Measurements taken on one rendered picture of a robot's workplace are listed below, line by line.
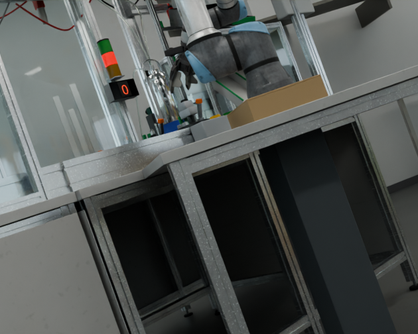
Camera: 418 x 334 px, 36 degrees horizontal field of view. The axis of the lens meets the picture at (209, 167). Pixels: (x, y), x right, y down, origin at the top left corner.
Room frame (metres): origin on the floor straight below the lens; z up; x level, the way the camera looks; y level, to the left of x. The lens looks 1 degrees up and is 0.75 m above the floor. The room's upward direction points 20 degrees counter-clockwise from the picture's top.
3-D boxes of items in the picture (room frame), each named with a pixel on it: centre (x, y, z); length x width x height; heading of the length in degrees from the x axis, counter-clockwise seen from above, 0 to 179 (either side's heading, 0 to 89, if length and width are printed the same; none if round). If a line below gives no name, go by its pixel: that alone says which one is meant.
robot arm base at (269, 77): (2.00, -0.26, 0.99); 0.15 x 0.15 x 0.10
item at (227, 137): (2.05, -0.25, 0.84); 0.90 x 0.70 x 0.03; 104
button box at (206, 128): (2.32, -0.08, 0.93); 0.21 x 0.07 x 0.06; 133
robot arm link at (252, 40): (2.00, -0.25, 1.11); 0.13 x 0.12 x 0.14; 88
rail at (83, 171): (2.24, 0.10, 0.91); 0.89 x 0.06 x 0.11; 133
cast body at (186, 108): (2.55, 0.01, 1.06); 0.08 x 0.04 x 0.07; 43
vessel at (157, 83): (3.53, 0.11, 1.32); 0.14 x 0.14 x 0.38
